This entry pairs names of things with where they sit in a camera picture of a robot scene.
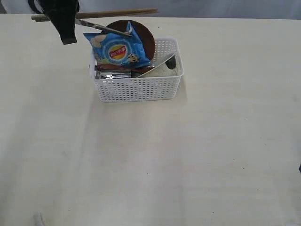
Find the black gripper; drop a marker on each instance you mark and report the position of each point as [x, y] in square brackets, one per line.
[62, 13]

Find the silver table knife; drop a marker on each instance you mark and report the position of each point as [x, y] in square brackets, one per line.
[100, 27]

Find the wooden chopstick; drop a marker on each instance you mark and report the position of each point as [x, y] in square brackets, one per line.
[113, 12]
[110, 14]

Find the blue chips bag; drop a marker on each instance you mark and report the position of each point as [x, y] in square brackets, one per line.
[114, 49]

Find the white speckled bowl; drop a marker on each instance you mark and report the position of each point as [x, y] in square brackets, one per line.
[163, 67]

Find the brown wooden spoon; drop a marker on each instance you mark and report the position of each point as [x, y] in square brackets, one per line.
[117, 67]

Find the silver foil packet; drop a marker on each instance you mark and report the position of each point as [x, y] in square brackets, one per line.
[110, 74]

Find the white perforated plastic basket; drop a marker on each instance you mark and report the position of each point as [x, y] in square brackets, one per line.
[141, 89]

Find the brown round plate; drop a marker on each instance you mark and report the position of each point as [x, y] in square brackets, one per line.
[142, 31]

